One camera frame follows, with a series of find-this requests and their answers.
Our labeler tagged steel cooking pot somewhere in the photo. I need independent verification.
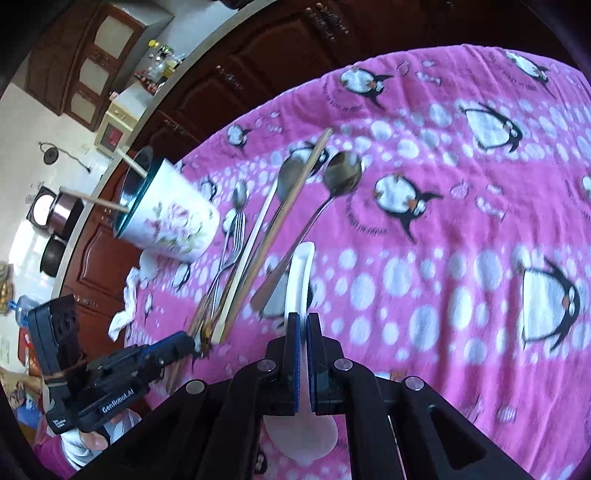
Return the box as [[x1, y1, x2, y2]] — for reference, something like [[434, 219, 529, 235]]
[[48, 191, 86, 238]]

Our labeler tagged white ceramic soup spoon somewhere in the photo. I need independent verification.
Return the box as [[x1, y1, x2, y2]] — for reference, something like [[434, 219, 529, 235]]
[[261, 241, 340, 467]]

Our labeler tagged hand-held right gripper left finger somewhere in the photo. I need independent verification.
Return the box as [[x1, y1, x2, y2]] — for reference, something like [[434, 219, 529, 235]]
[[71, 313, 303, 480]]

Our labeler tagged small metal spoon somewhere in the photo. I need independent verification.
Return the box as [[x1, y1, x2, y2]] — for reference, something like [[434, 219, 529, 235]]
[[210, 180, 250, 324]]

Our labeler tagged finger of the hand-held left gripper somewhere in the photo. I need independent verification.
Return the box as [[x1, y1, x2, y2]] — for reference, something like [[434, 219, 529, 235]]
[[137, 330, 201, 371]]

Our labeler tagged long white chopstick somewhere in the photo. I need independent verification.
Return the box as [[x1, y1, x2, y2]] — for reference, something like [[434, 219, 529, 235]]
[[207, 179, 281, 346]]

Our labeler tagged wooden glass-door wall cabinet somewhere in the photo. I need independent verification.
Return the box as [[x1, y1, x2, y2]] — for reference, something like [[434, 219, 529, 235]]
[[25, 0, 153, 131]]

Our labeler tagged pink penguin blanket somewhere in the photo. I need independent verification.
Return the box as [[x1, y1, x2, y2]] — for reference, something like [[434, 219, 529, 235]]
[[124, 44, 591, 480]]

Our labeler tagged black wok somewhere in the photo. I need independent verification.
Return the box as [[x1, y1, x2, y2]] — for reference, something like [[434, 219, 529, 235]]
[[39, 235, 70, 278]]

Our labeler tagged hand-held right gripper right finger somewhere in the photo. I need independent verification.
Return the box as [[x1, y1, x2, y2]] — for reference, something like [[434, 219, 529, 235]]
[[305, 313, 536, 480]]

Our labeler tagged black wall hook with cord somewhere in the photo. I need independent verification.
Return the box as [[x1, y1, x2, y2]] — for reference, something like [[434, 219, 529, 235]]
[[39, 142, 93, 174]]

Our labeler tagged metal fork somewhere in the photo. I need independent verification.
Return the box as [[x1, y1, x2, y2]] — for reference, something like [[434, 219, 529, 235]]
[[198, 212, 246, 334]]

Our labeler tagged cream microwave oven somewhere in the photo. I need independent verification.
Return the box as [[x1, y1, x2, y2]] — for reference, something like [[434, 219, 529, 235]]
[[95, 83, 160, 160]]

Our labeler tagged group of bottles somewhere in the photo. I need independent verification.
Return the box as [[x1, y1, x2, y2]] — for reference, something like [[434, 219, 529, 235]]
[[134, 39, 186, 93]]

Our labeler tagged person's left hand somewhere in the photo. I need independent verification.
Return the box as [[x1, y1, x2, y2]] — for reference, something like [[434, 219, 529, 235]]
[[83, 428, 112, 452]]

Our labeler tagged blue water bottle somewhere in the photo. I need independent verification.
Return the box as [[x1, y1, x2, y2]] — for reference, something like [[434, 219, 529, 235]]
[[9, 295, 38, 326]]

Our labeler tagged white floral cup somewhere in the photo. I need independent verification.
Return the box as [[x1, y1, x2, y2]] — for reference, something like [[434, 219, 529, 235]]
[[113, 147, 220, 264]]

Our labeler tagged large metal spoon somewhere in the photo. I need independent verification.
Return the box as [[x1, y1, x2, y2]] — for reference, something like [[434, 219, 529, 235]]
[[203, 148, 309, 335], [249, 150, 365, 312]]

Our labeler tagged white crumpled tissue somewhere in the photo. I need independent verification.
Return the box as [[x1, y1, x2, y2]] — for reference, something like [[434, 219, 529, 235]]
[[108, 251, 160, 342]]

